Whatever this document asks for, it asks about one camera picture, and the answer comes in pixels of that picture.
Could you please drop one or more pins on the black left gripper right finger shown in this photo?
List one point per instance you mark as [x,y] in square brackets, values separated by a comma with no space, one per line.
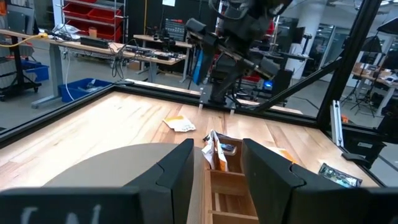
[273,193]

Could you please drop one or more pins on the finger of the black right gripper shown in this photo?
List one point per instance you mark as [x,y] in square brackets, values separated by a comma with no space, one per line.
[240,67]
[224,63]

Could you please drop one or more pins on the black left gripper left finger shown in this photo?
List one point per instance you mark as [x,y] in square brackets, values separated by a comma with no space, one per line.
[168,193]

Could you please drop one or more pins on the white orange tea packet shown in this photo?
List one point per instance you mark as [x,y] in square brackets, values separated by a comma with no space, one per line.
[286,154]
[213,152]
[180,124]

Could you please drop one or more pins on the wooden tea organizer box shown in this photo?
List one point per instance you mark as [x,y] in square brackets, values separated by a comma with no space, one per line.
[227,186]

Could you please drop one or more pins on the dark blue blackcurrant tea packet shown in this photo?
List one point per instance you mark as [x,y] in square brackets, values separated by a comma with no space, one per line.
[229,148]
[339,177]

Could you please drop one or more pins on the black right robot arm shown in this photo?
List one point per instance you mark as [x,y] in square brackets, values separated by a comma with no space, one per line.
[222,90]

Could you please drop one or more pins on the bright blue object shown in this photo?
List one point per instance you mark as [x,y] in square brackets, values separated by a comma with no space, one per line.
[198,71]

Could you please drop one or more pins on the black computer tower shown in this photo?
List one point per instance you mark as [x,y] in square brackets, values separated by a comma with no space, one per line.
[284,84]

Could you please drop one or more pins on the dark tool panel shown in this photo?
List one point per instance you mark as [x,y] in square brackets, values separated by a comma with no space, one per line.
[174,31]

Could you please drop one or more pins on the small wooden table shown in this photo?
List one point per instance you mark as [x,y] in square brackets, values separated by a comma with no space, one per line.
[146,37]

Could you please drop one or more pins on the white paper sheet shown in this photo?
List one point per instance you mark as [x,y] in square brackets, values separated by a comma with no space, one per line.
[168,2]

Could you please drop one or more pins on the silver aluminium profile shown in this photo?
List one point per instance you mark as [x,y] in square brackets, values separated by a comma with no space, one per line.
[336,124]

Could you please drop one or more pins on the black studio light stand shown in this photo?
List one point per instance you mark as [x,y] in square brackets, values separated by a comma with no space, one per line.
[371,45]

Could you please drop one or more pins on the cluttered wooden desk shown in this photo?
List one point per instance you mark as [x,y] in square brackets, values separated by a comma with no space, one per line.
[367,73]

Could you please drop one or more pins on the shelf with red bins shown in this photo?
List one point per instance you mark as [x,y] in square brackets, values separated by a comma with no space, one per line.
[99,15]

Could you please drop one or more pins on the brown roll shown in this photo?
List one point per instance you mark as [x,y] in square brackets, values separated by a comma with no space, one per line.
[92,32]

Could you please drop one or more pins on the blue plastic bin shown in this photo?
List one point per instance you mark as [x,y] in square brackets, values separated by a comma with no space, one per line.
[38,73]
[74,90]

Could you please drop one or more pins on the long wooden workbench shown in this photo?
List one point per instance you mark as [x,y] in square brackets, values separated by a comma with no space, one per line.
[56,71]

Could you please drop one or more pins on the black rolling cart stand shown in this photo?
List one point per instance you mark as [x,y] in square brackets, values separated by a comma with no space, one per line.
[17,62]

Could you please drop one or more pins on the black frame foot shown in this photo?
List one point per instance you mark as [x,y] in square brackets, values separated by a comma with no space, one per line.
[354,158]

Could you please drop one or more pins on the black aluminium table frame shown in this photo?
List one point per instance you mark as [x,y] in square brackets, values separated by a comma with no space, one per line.
[351,62]

